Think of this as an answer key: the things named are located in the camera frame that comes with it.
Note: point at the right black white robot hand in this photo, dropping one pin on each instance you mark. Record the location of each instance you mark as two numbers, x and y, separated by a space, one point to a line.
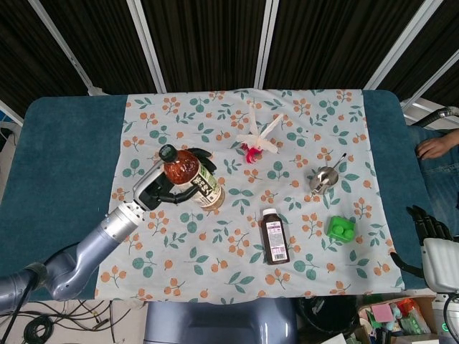
439 261

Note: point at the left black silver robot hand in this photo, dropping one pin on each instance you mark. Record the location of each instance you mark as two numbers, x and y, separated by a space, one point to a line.
150 188

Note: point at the brown tea bottle green cap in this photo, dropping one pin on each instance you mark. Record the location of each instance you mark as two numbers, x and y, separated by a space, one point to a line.
186 172

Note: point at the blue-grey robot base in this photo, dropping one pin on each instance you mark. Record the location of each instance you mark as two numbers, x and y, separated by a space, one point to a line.
222 322

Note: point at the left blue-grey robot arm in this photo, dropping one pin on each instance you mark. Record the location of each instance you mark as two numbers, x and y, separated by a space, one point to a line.
89 251

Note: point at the person's bare hand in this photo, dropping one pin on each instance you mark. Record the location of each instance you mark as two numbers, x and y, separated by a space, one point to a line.
435 147

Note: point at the brown medicine bottle white cap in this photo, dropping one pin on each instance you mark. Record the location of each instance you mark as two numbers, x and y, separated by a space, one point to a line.
275 240

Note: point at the cardboard box of clutter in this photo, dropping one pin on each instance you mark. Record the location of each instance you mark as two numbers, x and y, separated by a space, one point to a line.
394 319

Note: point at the person's blue jeans leg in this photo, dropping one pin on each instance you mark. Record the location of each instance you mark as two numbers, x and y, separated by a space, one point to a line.
441 186

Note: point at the floral patterned tablecloth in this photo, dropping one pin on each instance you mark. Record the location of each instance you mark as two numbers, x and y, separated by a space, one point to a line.
229 229

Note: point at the teal fabric table cover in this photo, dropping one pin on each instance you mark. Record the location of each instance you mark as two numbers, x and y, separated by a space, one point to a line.
64 157

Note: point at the green plastic block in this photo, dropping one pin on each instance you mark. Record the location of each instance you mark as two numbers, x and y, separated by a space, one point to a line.
340 230

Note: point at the white feather shuttlecock red base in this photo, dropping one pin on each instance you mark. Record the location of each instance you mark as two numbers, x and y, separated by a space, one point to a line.
259 139

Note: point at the black waste bin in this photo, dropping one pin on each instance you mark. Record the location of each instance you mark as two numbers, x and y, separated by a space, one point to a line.
326 317

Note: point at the stainless steel measuring cup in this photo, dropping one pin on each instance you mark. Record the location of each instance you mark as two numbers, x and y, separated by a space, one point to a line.
322 179

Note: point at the white partition frame post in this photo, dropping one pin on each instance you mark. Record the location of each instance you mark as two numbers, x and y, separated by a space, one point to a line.
265 43
68 50
398 46
147 46

